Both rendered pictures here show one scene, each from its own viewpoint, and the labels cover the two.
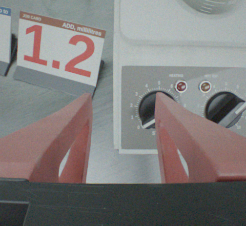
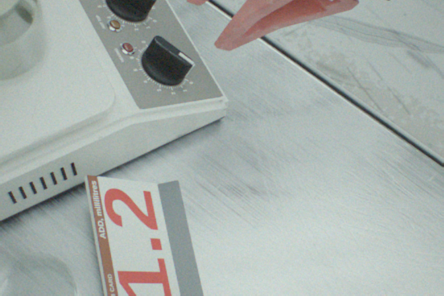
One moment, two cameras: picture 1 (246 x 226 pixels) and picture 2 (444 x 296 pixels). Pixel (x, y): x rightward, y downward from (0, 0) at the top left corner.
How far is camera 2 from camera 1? 0.39 m
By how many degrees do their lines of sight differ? 36
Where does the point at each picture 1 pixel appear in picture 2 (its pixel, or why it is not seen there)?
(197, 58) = (89, 37)
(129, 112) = (181, 94)
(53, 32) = (117, 250)
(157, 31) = (92, 71)
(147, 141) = (200, 72)
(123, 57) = (129, 111)
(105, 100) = (168, 164)
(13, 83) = not seen: outside the picture
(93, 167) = (258, 136)
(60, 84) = (178, 230)
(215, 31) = (61, 18)
